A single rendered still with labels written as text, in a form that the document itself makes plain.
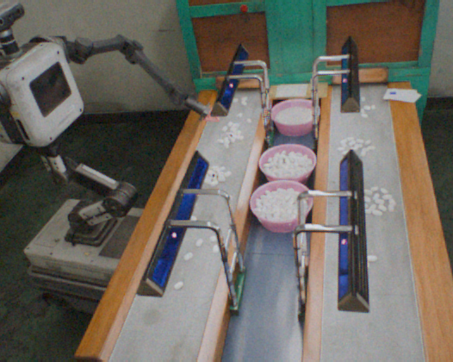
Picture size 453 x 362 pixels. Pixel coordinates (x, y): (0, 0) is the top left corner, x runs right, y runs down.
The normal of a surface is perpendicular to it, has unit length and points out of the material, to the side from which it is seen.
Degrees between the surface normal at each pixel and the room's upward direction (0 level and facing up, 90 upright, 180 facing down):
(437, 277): 0
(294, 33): 90
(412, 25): 90
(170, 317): 0
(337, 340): 0
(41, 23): 89
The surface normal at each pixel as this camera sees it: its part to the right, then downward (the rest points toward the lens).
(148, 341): -0.15, -0.77
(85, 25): -0.17, 0.64
